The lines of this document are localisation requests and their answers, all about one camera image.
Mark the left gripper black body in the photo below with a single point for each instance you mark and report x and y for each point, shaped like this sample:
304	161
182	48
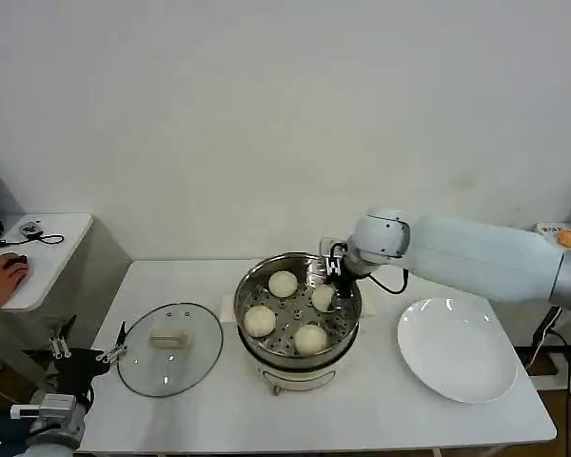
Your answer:
78	369

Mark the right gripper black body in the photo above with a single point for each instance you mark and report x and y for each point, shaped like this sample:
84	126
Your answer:
351	269

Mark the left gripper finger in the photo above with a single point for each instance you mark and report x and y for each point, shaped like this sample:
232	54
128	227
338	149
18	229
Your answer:
61	343
115	351

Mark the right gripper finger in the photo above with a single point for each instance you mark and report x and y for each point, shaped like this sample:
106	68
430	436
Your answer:
344	286
332	267

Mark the white steamed bun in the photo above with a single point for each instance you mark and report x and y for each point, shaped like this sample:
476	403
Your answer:
322	300
260	321
310	339
283	284

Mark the black computer mouse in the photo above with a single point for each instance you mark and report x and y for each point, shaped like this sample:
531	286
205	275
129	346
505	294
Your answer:
19	260

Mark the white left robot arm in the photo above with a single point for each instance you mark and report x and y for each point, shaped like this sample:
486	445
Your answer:
52	414

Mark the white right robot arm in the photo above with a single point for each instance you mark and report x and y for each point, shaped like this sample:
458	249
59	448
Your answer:
457	257

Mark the person's hand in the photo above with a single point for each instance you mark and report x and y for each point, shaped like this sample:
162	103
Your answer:
0	281

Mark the steel steamer pot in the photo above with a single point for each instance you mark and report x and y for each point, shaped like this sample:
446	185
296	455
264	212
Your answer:
248	285

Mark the white side table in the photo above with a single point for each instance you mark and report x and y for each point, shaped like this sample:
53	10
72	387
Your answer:
57	257

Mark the white steamer base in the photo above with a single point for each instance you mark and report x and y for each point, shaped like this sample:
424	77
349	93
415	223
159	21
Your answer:
300	377

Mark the small grey device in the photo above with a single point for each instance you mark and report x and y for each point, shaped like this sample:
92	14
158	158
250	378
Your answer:
31	228

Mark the white round plate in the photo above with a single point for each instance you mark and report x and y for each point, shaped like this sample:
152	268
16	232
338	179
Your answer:
457	352

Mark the printed box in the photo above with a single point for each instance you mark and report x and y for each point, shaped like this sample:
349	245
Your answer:
547	229

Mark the small orange object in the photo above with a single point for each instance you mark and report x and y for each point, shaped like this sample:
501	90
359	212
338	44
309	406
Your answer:
567	238

